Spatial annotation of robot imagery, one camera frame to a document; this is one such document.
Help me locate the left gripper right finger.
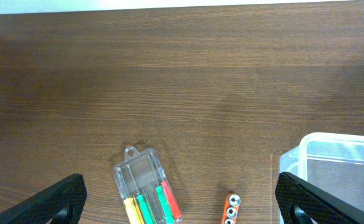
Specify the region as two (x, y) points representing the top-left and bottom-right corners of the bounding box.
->
(275, 172), (364, 224)

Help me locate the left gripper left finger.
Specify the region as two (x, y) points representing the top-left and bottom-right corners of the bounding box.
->
(0, 174), (87, 224)

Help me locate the orange socket rail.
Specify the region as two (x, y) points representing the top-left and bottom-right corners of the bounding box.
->
(222, 192), (241, 224)

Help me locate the clear screwdriver set case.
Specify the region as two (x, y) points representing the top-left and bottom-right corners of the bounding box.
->
(113, 146), (182, 224)

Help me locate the clear plastic container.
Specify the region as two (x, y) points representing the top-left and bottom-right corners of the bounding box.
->
(279, 132), (364, 211)

